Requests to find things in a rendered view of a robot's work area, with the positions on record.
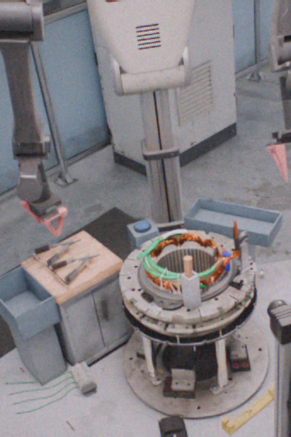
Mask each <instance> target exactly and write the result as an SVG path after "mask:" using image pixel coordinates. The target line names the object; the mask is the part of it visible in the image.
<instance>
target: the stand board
mask: <svg viewBox="0 0 291 437"><path fill-rule="evenodd" d="M75 236H77V237H76V238H75V239H74V241H76V240H78V239H82V240H81V241H79V242H77V243H74V244H73V245H71V246H70V248H71V251H72V252H71V254H70V253H69V252H67V251H66V250H65V251H64V252H63V253H62V256H61V257H60V258H59V259H58V260H57V261H56V262H54V263H57V262H60V261H63V260H70V259H77V258H82V257H85V256H87V255H89V254H90V253H92V252H93V251H95V250H96V251H95V252H94V254H93V255H91V256H92V257H93V256H96V255H98V254H100V256H97V257H95V258H94V259H90V260H88V261H87V262H88V263H89V267H90V269H89V270H88V269H87V268H85V267H83V268H82V269H81V270H80V271H79V272H78V275H76V276H75V277H74V278H73V280H71V281H70V282H69V283H67V284H69V288H70V289H67V288H65V287H64V286H63V285H62V284H61V283H60V282H59V281H58V280H57V279H56V277H53V276H52V275H51V274H50V273H49V272H48V271H47V270H46V269H45V268H44V266H43V265H41V264H40V263H38V262H37V261H36V260H35V259H34V258H31V259H28V260H26V261H24V262H22V263H21V265H24V267H25V268H26V269H27V270H28V271H30V272H31V273H32V274H33V275H34V276H35V277H36V278H37V280H38V281H39V282H40V283H41V284H43V285H44V286H45V287H46V288H47V289H48V290H49V292H50V293H51V294H52V295H53V296H55V300H56V304H57V305H60V304H62V302H63V301H65V300H68V299H70V298H72V297H73V296H74V295H76V294H80V293H81V292H83V291H84V290H85V289H87V288H88V287H90V286H93V285H94V284H96V283H99V282H100V281H101V280H104V279H106V278H107V277H108V276H110V275H112V274H113V273H115V272H117V271H119V270H121V268H122V266H123V260H122V259H120V258H119V257H117V256H116V255H114V254H113V253H112V252H111V251H110V250H108V249H107V248H106V247H104V246H103V245H102V244H100V243H99V242H98V241H97V240H96V239H95V238H94V237H92V236H90V235H88V234H87V233H86V232H85V231H82V232H80V233H78V234H76V235H75ZM75 236H72V237H70V238H68V239H66V240H64V241H62V242H67V241H69V240H71V239H72V238H74V237H75ZM62 242H61V243H62ZM62 248H63V246H62V247H58V248H51V249H50V251H47V252H44V253H39V254H38V255H37V256H38V257H39V258H40V259H41V260H42V261H43V262H45V263H46V264H47V262H46V261H47V260H48V259H50V258H51V257H52V256H53V255H55V254H56V253H59V252H60V251H61V250H62ZM54 263H53V264H54ZM81 263H82V261H79V262H75V263H74V264H73V263H71V264H67V265H66V267H63V268H61V269H58V270H55V271H53V272H55V273H57V274H58V275H59V276H60V277H61V279H62V280H63V281H64V282H65V280H64V276H67V275H68V274H69V273H70V272H71V271H73V270H74V269H76V268H77V267H78V266H79V265H80V264H81Z"/></svg>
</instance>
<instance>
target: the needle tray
mask: <svg viewBox="0 0 291 437"><path fill-rule="evenodd" d="M232 220H235V221H236V222H238V223H237V226H238V230H239V231H238V232H239V235H240V233H242V232H243V231H247V250H248V256H250V257H251V259H252V261H253V263H255V246H260V247H264V248H269V247H270V246H271V244H272V243H273V241H274V239H275V237H276V235H277V233H278V231H279V230H280V228H281V226H282V213H281V212H276V211H271V210H266V209H261V208H256V207H247V205H242V204H237V203H231V202H227V201H218V200H213V199H207V198H203V197H199V198H197V199H196V201H195V202H194V203H193V205H192V207H191V208H190V209H189V210H188V211H187V213H185V214H184V215H183V230H187V231H196V232H197V231H205V234H206V235H208V234H209V232H212V233H215V234H219V235H221V236H226V237H229V238H230V239H232V240H233V231H232V227H233V221H232Z"/></svg>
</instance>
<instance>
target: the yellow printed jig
mask: <svg viewBox="0 0 291 437"><path fill-rule="evenodd" d="M273 400H274V385H272V386H271V387H270V388H268V392H267V393H266V394H263V395H262V397H261V398H260V399H258V400H257V401H256V402H255V403H253V404H252V405H250V406H249V407H248V408H247V409H246V410H245V411H244V412H243V413H242V414H241V415H238V416H237V417H236V418H235V419H233V420H232V421H230V419H229V418H228V417H227V416H225V417H223V418H222V419H221V426H222V429H223V430H224V431H225V432H227V433H228V434H229V435H232V434H233V433H234V432H235V431H237V430H238V429H240V428H241V427H243V426H244V425H245V424H246V422H248V421H249V420H250V419H251V418H253V417H255V416H256V415H257V414H258V413H260V412H261V411H262V409H263V408H265V407H266V406H267V405H268V404H270V403H271V402H272V401H273Z"/></svg>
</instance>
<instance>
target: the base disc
mask: <svg viewBox="0 0 291 437"><path fill-rule="evenodd" d="M239 330H240V331H241V332H242V333H243V334H244V339H243V340H242V341H241V342H244V345H246V346H247V355H249V356H248V358H250V363H251V371H243V372H233V373H232V372H231V368H230V358H229V359H228V362H227V376H233V378H234V379H235V385H233V386H231V387H229V388H227V389H225V390H224V391H222V392H220V393H218V394H214V392H212V391H211V390H210V385H211V384H212V383H214V382H217V381H218V378H217V375H216V376H214V377H211V378H208V379H206V380H205V381H202V382H197V387H196V392H195V399H182V398H171V397H164V394H162V389H164V386H165V381H166V376H172V375H171V374H170V373H169V372H168V371H167V370H166V368H165V366H164V363H162V353H164V350H165V348H166V346H167V345H168V344H166V345H162V347H161V348H160V350H159V353H158V355H157V356H156V363H157V369H161V370H162V371H164V372H162V373H160V372H159V373H160V374H161V375H162V377H164V381H163V382H162V383H161V384H159V385H154V384H153V383H152V382H151V381H150V380H149V378H148V377H147V375H146V374H145V373H144V368H145V367H146V366H147V363H146V359H143V358H137V355H136V353H137V350H139V348H140V346H141V345H142V343H143V338H142V335H140V334H138V333H137V330H136V331H135V332H134V333H133V335H132V336H131V338H130V340H129V342H128V344H127V346H125V350H124V356H123V370H124V374H125V379H126V380H127V381H128V384H129V385H130V387H131V389H132V391H133V392H134V394H135V395H136V396H137V397H139V398H140V399H141V400H142V401H143V402H145V403H146V404H148V405H151V407H152V408H154V409H156V410H157V411H161V412H165V413H167V414H171V415H174V416H175V415H183V416H184V417H207V416H212V415H217V414H220V413H223V412H226V411H230V410H232V409H234V407H236V406H238V405H240V404H242V403H243V402H245V401H246V400H248V399H249V398H250V397H252V396H253V394H254V393H255V392H256V391H257V390H258V389H259V387H260V385H261V384H262V382H264V379H265V377H266V375H267V371H268V367H269V349H268V346H267V343H266V340H265V338H264V336H263V334H262V333H261V331H259V330H258V327H257V326H256V325H255V324H254V323H253V322H251V321H250V320H249V321H248V322H246V323H245V324H244V325H243V326H242V328H241V329H239ZM255 361H256V362H255ZM176 406H177V408H176ZM173 409H174V410H173ZM204 410H205V411H204ZM198 411H199V412H198Z"/></svg>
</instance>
